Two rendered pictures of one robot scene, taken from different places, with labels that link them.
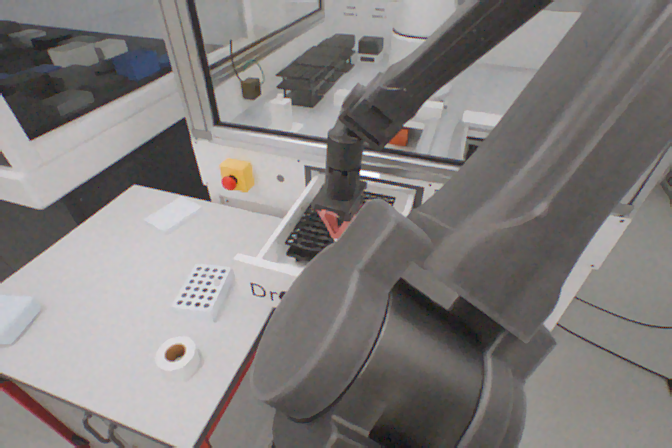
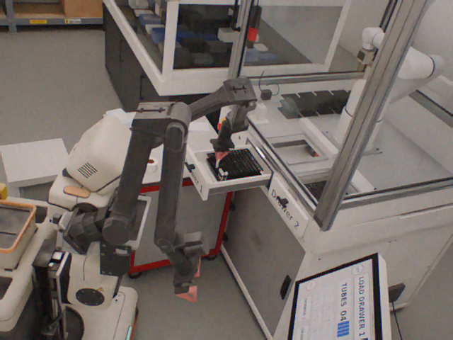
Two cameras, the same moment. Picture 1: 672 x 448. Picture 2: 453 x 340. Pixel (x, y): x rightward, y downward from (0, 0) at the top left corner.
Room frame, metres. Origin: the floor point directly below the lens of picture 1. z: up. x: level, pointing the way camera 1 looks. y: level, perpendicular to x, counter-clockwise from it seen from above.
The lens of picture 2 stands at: (-0.74, -1.11, 2.17)
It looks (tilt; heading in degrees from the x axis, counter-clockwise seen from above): 38 degrees down; 40
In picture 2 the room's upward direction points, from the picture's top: 12 degrees clockwise
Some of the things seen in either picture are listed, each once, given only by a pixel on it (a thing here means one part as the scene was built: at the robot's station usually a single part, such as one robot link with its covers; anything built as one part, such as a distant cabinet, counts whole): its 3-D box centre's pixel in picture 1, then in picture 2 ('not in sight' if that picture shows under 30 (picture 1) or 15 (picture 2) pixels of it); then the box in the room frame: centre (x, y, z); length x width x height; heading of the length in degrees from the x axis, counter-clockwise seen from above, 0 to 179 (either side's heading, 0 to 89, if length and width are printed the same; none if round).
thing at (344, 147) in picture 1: (345, 146); (228, 127); (0.53, -0.01, 1.12); 0.07 x 0.06 x 0.07; 171
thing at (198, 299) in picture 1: (204, 291); not in sight; (0.52, 0.29, 0.78); 0.12 x 0.08 x 0.04; 172
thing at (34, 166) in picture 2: not in sight; (43, 216); (-0.05, 0.62, 0.38); 0.30 x 0.30 x 0.76; 74
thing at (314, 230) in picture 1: (344, 229); (233, 166); (0.62, -0.02, 0.87); 0.22 x 0.18 x 0.06; 161
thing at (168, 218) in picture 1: (173, 215); (197, 127); (0.80, 0.45, 0.77); 0.13 x 0.09 x 0.02; 146
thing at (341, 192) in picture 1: (341, 181); (224, 139); (0.52, -0.01, 1.06); 0.10 x 0.07 x 0.07; 159
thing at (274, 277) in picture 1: (309, 295); (195, 171); (0.43, 0.05, 0.87); 0.29 x 0.02 x 0.11; 71
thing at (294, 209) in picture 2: not in sight; (287, 205); (0.63, -0.35, 0.87); 0.29 x 0.02 x 0.11; 71
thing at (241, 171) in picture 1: (236, 175); not in sight; (0.83, 0.26, 0.88); 0.07 x 0.05 x 0.07; 71
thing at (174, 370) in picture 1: (178, 358); (150, 164); (0.36, 0.29, 0.78); 0.07 x 0.07 x 0.04
